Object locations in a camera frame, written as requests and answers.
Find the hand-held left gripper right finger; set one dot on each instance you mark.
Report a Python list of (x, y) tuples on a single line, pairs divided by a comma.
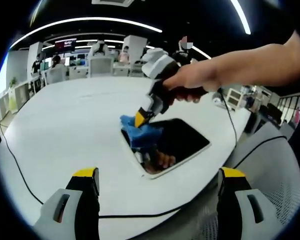
[(242, 215)]

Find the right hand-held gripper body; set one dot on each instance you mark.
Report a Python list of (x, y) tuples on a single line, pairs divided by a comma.
[(157, 65)]

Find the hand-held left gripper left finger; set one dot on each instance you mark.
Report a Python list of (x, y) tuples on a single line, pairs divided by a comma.
[(65, 215)]

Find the blue cleaning cloth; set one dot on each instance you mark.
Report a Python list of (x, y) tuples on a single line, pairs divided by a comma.
[(142, 133)]

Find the black tablet with white frame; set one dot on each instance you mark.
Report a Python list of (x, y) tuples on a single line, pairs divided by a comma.
[(187, 142)]

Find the person's right hand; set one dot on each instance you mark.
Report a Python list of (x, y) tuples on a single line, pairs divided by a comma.
[(197, 77)]

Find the grey mesh chair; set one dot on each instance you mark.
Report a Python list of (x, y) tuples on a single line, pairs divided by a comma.
[(272, 175)]

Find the white office chair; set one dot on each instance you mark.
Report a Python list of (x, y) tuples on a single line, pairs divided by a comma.
[(101, 67)]

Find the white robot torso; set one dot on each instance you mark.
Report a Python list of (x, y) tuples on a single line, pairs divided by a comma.
[(100, 48)]

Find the white round object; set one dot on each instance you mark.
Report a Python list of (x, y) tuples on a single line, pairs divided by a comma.
[(218, 100)]

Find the ceiling air vent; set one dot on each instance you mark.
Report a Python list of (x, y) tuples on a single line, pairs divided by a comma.
[(112, 2)]

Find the long curved ceiling light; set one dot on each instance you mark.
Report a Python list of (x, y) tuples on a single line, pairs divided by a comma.
[(90, 19)]

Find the small white cabinet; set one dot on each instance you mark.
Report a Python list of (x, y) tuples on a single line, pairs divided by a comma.
[(234, 98)]

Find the red display screen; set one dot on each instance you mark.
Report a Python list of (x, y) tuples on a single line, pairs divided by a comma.
[(65, 43)]

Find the short ceiling light strip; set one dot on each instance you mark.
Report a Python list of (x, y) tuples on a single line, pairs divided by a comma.
[(242, 17)]

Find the black railing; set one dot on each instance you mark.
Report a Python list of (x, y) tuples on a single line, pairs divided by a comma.
[(291, 107)]

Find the white shelf unit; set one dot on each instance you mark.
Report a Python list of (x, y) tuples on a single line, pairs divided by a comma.
[(15, 98)]

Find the green potted plant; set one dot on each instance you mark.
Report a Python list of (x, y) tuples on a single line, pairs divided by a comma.
[(13, 82)]

